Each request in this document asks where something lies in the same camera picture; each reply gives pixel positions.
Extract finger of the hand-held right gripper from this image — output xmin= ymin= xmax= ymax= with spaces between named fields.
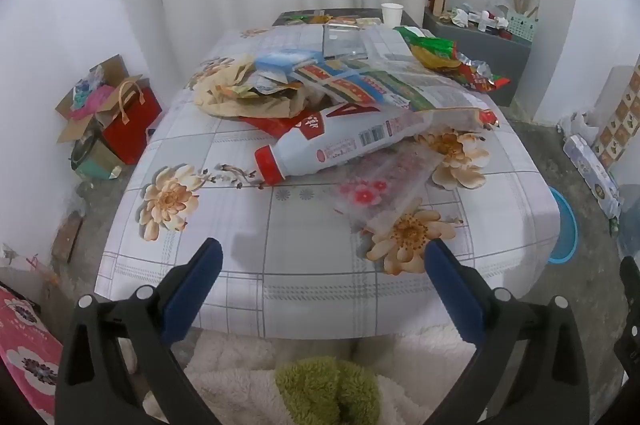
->
xmin=619 ymin=256 xmax=640 ymax=373

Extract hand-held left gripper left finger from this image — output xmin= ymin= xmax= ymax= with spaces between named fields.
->
xmin=56 ymin=237 xmax=224 ymax=425

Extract red and silver snack wrapper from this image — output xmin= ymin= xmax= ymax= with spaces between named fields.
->
xmin=440 ymin=55 xmax=511 ymax=93

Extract white bottle with red cap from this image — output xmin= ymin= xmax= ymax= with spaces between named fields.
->
xmin=254 ymin=104 xmax=433 ymax=186

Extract green patterned box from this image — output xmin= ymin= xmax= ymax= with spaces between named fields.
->
xmin=505 ymin=7 xmax=540 ymax=42

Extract tile patterned roll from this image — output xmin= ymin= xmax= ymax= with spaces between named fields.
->
xmin=592 ymin=55 xmax=640 ymax=170

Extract brown paper bag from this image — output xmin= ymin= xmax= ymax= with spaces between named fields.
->
xmin=192 ymin=55 xmax=321 ymax=118

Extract pink floral cloth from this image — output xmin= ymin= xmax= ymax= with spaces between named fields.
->
xmin=0 ymin=287 xmax=63 ymax=416

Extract green snack bag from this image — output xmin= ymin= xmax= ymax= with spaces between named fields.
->
xmin=394 ymin=26 xmax=458 ymax=70

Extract cardboard box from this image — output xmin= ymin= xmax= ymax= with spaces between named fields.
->
xmin=55 ymin=55 xmax=143 ymax=143

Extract clear floral plastic bag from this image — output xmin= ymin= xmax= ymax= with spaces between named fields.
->
xmin=332 ymin=140 xmax=451 ymax=236

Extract white plastic bag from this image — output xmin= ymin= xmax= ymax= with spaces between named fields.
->
xmin=557 ymin=110 xmax=601 ymax=140

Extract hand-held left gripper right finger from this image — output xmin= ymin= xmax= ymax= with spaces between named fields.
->
xmin=424 ymin=239 xmax=591 ymax=425

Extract white fluffy clothing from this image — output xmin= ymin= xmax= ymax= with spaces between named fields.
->
xmin=145 ymin=325 xmax=481 ymax=425

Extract clear printed plastic bag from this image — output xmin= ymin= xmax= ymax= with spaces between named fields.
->
xmin=287 ymin=55 xmax=501 ymax=133

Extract blue plastic basket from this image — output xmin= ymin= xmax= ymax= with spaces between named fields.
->
xmin=547 ymin=186 xmax=579 ymax=264

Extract brown wooden board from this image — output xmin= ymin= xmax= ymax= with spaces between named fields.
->
xmin=52 ymin=211 xmax=83 ymax=263

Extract red gift bag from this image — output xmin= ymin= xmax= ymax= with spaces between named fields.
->
xmin=102 ymin=76 xmax=163 ymax=166

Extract light blue packet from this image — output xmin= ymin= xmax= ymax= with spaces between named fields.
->
xmin=255 ymin=50 xmax=321 ymax=76

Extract green fluffy cloth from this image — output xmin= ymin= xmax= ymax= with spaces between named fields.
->
xmin=275 ymin=356 xmax=381 ymax=425

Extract grey cable box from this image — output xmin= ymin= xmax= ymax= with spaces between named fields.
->
xmin=322 ymin=23 xmax=371 ymax=58

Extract grey cabinet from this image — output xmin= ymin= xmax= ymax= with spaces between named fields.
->
xmin=422 ymin=7 xmax=532 ymax=108

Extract white paper cup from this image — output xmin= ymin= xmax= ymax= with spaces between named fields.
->
xmin=381 ymin=3 xmax=404 ymax=28

